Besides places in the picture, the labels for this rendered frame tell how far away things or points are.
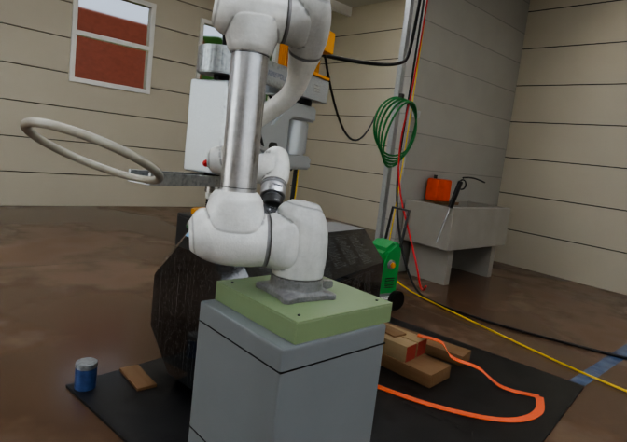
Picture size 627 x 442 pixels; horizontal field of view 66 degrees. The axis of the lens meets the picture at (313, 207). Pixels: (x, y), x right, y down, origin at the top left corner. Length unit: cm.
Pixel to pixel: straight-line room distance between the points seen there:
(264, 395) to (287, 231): 43
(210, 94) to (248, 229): 107
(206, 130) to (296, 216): 102
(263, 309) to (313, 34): 76
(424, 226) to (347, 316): 409
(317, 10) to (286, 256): 67
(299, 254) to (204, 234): 26
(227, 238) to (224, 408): 48
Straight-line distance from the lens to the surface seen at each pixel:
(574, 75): 728
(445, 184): 583
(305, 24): 139
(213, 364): 150
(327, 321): 130
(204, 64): 228
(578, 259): 708
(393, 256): 419
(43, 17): 827
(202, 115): 229
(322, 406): 140
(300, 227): 134
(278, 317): 129
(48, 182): 825
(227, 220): 131
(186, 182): 213
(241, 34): 135
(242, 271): 223
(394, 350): 309
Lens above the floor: 128
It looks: 7 degrees down
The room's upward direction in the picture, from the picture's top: 7 degrees clockwise
